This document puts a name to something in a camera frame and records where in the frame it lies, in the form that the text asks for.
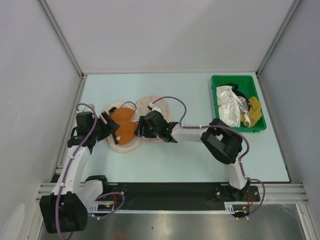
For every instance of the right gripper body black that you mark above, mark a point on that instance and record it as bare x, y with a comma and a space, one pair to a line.
150, 132

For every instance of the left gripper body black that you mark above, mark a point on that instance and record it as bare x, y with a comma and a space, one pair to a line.
101, 130

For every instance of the pink floral mesh laundry bag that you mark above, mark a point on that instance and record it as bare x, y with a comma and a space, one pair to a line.
126, 114

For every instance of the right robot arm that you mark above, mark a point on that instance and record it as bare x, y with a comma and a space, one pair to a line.
223, 142

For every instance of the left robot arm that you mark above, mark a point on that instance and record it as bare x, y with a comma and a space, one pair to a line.
65, 209

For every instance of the white satin bra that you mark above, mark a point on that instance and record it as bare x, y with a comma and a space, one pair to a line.
229, 106

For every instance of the grey black bra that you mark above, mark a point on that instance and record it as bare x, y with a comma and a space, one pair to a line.
240, 95

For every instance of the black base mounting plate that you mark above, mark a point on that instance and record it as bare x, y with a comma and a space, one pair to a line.
178, 193

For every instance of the mustard yellow garment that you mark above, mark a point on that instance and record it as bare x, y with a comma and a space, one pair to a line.
251, 117

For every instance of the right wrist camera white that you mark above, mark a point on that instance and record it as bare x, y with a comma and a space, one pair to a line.
153, 107

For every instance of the white slotted cable duct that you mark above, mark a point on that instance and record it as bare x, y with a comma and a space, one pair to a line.
101, 208

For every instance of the left aluminium frame post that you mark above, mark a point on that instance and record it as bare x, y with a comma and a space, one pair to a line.
60, 36

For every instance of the aluminium frame post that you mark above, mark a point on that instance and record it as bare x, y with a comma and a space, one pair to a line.
60, 36
278, 36

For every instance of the aluminium front frame rail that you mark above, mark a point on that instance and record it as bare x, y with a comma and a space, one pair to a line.
275, 193

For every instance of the right aluminium frame post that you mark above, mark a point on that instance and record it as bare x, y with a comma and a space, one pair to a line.
278, 36

